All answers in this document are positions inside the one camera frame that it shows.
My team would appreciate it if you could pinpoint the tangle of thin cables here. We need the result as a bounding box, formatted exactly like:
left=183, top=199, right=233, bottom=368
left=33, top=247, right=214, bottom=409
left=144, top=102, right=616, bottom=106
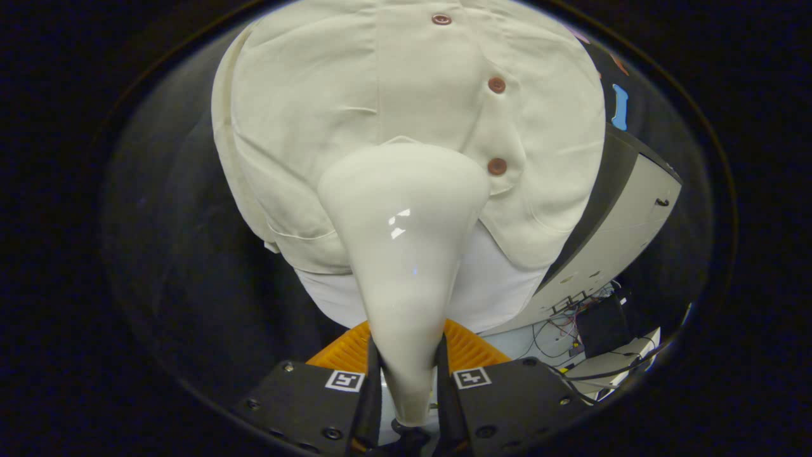
left=527, top=282, right=660, bottom=401

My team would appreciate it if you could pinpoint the white cabinet with grey top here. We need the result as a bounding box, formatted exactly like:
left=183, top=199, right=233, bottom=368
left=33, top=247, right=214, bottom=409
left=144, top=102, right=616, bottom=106
left=482, top=124, right=683, bottom=336

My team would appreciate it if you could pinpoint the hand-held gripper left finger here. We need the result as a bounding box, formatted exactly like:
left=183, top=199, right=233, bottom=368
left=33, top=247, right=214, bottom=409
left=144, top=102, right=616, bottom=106
left=232, top=321, right=383, bottom=456

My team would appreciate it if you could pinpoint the black backdrop cloth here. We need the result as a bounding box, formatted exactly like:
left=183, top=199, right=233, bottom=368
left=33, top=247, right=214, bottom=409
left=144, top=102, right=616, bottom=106
left=101, top=22, right=711, bottom=407

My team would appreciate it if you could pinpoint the black box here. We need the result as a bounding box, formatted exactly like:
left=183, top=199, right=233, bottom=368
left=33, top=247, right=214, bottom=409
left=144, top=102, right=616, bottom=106
left=574, top=295, right=632, bottom=357

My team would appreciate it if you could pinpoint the cream button-up shirt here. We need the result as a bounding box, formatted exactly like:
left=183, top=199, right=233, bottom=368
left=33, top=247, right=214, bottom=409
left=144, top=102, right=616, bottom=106
left=211, top=0, right=606, bottom=275

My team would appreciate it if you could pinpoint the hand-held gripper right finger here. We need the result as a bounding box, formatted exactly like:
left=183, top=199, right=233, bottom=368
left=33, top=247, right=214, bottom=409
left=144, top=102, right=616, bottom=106
left=435, top=319, right=591, bottom=455

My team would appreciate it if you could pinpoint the white mannequin torso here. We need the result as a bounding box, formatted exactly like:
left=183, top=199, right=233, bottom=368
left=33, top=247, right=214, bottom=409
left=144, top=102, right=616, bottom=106
left=295, top=222, right=549, bottom=335

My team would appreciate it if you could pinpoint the white flat board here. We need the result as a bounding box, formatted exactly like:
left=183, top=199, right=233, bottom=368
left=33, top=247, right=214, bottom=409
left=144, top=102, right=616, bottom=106
left=565, top=327, right=662, bottom=402

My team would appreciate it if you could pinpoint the white garment steamer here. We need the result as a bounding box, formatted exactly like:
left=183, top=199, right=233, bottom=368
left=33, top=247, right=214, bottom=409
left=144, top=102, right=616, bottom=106
left=317, top=143, right=490, bottom=457

